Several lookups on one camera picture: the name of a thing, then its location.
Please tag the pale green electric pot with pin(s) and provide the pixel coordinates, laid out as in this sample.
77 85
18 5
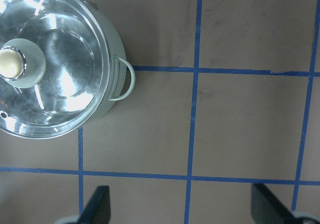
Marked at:
110 67

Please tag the glass pot lid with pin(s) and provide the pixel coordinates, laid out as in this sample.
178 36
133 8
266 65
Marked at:
47 62

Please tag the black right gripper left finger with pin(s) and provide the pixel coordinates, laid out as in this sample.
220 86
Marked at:
98 209

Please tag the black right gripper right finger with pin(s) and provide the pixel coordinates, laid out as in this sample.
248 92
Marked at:
266 208

